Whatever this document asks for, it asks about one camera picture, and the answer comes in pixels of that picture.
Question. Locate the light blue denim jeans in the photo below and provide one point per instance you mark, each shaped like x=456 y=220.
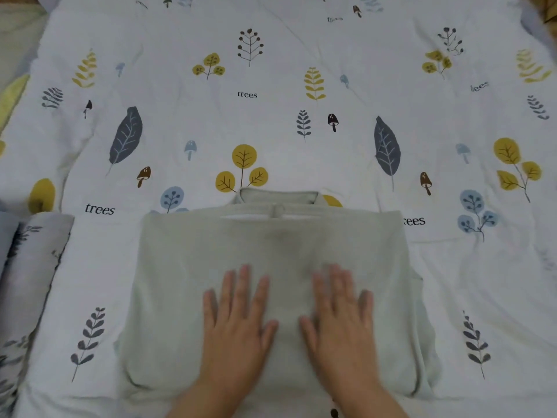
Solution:
x=7 y=239

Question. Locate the person's right hand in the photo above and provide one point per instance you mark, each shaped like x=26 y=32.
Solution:
x=344 y=339

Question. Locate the person's left hand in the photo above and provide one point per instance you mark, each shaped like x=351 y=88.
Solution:
x=235 y=339

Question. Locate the wooden dressing table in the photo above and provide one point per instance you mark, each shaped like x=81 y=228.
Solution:
x=544 y=8

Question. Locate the sage green zip jacket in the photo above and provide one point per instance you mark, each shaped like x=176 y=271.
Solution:
x=174 y=274

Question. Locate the bed with leaf print bedding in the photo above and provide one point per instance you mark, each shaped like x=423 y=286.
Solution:
x=130 y=257

